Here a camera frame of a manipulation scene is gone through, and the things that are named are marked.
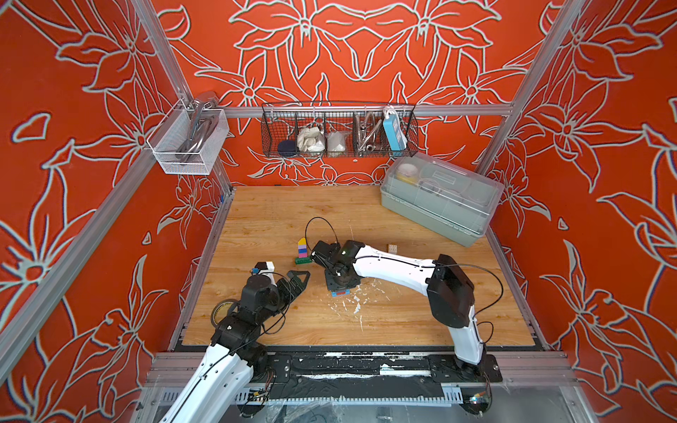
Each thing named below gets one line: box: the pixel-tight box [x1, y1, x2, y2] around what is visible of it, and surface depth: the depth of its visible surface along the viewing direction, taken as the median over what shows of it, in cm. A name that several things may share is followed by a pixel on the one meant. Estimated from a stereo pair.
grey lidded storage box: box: [379, 151, 506, 248], surface depth 96 cm
